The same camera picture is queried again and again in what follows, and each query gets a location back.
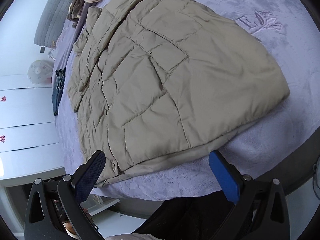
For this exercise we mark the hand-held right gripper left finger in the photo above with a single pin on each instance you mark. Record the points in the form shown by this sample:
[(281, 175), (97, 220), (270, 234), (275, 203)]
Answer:
[(91, 175)]

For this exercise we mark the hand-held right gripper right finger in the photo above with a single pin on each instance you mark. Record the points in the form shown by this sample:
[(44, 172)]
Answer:
[(223, 175)]

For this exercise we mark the beige puffer jacket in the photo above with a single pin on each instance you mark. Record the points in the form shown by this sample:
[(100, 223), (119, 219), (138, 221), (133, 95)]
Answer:
[(175, 80)]

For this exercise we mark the person's dark trousers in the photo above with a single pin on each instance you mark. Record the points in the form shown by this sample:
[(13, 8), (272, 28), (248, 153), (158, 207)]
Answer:
[(187, 215)]

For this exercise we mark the folded blue jeans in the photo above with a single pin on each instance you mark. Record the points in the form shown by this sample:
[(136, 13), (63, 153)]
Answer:
[(56, 97)]

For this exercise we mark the white wardrobe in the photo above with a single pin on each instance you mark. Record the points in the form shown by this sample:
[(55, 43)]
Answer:
[(25, 105)]

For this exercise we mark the plastic covered white fan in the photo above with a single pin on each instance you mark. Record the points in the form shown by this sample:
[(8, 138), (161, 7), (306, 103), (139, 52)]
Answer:
[(37, 71)]

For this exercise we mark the grey purple throw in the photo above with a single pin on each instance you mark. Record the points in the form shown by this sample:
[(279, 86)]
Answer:
[(83, 15)]

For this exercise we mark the grey quilted headboard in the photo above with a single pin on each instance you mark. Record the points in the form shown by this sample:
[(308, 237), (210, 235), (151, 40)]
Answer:
[(50, 17)]

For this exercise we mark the brown fuzzy garment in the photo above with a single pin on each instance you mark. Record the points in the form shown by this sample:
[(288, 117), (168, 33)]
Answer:
[(77, 5)]

